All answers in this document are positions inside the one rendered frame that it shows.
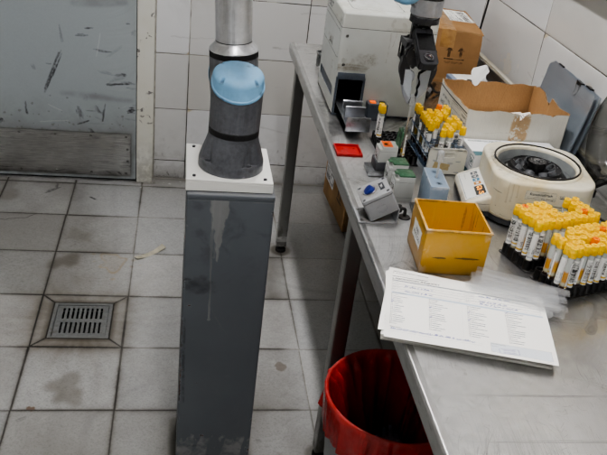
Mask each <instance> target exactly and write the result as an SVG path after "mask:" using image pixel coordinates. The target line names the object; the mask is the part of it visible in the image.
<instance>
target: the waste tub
mask: <svg viewBox="0 0 607 455"><path fill-rule="evenodd" d="M414 200H415V205H414V209H413V214H412V218H411V223H410V227H409V231H408V236H407V242H408V244H409V247H410V250H411V253H412V255H413V258H414V260H415V263H416V268H417V271H418V273H426V274H453V275H468V276H470V275H471V272H475V273H476V270H477V266H480V267H484V265H485V261H486V257H487V254H488V251H489V247H490V241H491V238H492V236H494V234H493V232H492V231H491V229H490V226H489V224H488V222H487V220H486V219H485V217H484V216H483V214H482V212H481V209H480V208H479V206H478V204H477V203H476V202H465V201H452V200H430V199H417V198H414Z"/></svg>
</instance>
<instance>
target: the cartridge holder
mask: <svg viewBox="0 0 607 455"><path fill-rule="evenodd" d="M363 166H364V169H365V171H366V173H367V175H368V176H384V171H385V167H386V163H385V162H377V160H376V158H375V154H372V159H371V162H364V165H363Z"/></svg>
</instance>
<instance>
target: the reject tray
mask: <svg viewBox="0 0 607 455"><path fill-rule="evenodd" d="M333 148H334V150H335V153H336V155H337V156H344V157H363V154H362V152H361V150H360V147H359V145H358V144H336V143H333Z"/></svg>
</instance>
